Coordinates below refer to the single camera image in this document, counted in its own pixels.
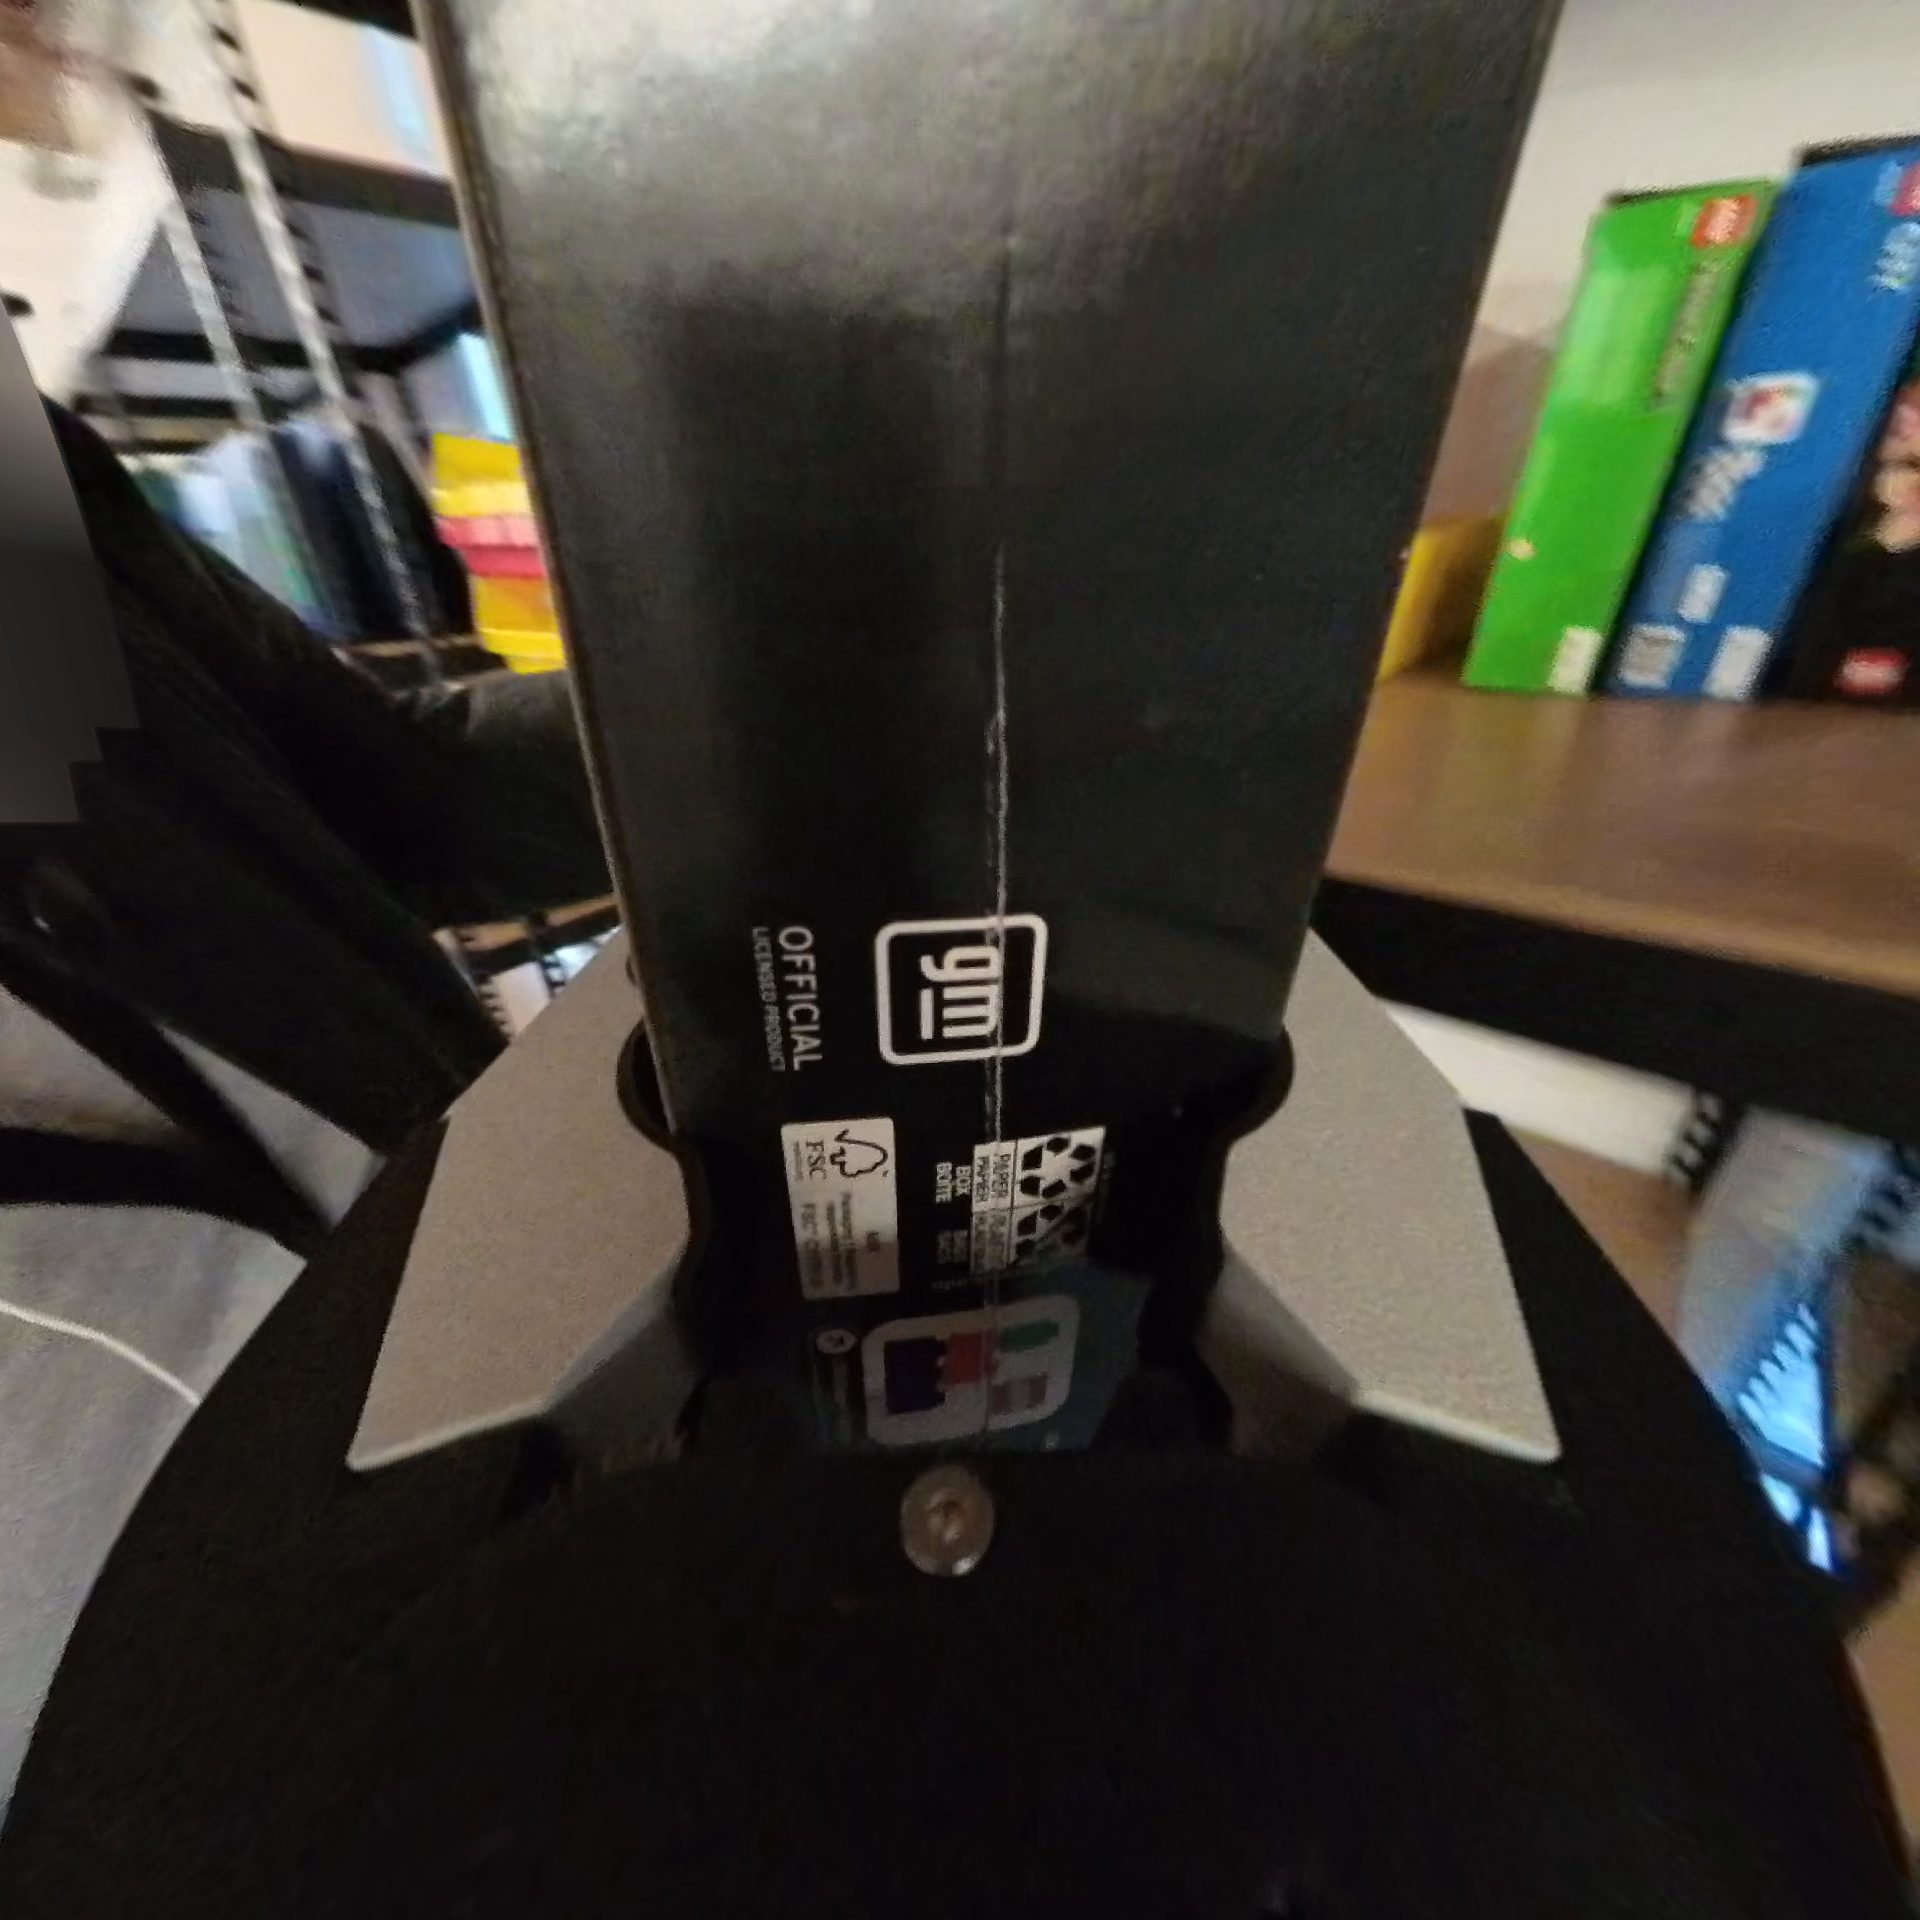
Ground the black rack with wooden shelves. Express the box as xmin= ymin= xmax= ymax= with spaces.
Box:
xmin=1317 ymin=666 xmax=1920 ymax=1353

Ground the dark lego box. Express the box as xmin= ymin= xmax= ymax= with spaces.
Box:
xmin=1785 ymin=375 xmax=1920 ymax=710

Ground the blue lego box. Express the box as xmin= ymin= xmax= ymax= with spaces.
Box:
xmin=1596 ymin=140 xmax=1920 ymax=706

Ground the black lego box race car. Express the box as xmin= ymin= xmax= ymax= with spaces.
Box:
xmin=412 ymin=0 xmax=1565 ymax=1458

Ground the white shirt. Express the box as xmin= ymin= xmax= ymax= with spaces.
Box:
xmin=0 ymin=991 xmax=376 ymax=1699

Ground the green lego box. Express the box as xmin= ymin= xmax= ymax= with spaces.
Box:
xmin=1460 ymin=179 xmax=1784 ymax=697

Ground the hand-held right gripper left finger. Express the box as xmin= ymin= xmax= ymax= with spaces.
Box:
xmin=345 ymin=929 xmax=709 ymax=1474

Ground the shelf with coloured bins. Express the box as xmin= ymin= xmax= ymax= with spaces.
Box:
xmin=90 ymin=0 xmax=570 ymax=676

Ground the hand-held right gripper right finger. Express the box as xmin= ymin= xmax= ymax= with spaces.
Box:
xmin=1197 ymin=934 xmax=1565 ymax=1467

